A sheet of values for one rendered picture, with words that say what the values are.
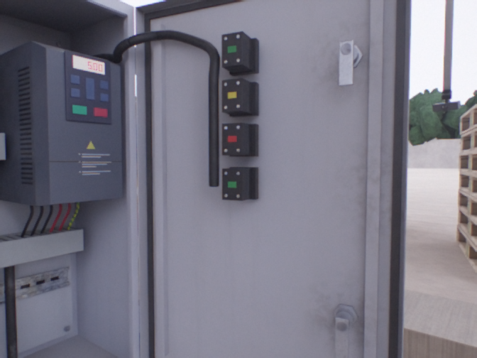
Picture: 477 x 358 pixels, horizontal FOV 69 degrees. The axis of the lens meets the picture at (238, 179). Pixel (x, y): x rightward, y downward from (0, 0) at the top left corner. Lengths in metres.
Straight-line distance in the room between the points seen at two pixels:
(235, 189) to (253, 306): 0.19
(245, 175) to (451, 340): 1.27
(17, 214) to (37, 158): 0.18
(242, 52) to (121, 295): 0.45
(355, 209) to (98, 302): 0.50
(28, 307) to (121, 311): 0.17
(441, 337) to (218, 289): 1.17
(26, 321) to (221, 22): 0.60
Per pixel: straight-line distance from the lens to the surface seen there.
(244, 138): 0.46
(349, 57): 0.45
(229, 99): 0.47
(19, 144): 0.61
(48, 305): 0.77
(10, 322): 0.70
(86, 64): 0.58
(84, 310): 0.80
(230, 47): 0.49
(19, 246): 0.65
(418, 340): 1.64
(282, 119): 0.50
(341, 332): 0.49
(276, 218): 0.50
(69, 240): 0.69
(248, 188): 0.47
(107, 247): 0.68
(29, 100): 0.58
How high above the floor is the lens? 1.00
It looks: 3 degrees down
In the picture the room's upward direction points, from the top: straight up
